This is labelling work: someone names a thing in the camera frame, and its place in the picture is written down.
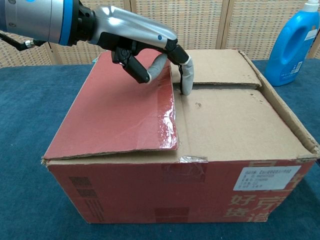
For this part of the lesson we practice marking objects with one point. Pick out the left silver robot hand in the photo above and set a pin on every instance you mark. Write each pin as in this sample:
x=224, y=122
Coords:
x=125, y=25

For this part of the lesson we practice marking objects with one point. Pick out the brown cardboard box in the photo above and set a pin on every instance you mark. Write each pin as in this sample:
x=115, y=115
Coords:
x=225, y=125

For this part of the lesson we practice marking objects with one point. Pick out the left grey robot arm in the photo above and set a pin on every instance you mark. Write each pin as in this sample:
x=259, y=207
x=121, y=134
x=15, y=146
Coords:
x=37, y=20

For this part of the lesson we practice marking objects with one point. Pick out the wicker folding screen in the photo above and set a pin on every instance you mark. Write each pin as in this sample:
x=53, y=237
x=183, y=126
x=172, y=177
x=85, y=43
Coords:
x=200, y=25

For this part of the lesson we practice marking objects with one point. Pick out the blue carpet table cover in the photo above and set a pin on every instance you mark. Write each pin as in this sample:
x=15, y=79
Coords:
x=25, y=125

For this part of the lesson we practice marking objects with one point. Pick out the blue detergent pump bottle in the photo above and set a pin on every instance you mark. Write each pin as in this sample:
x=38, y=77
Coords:
x=282, y=70

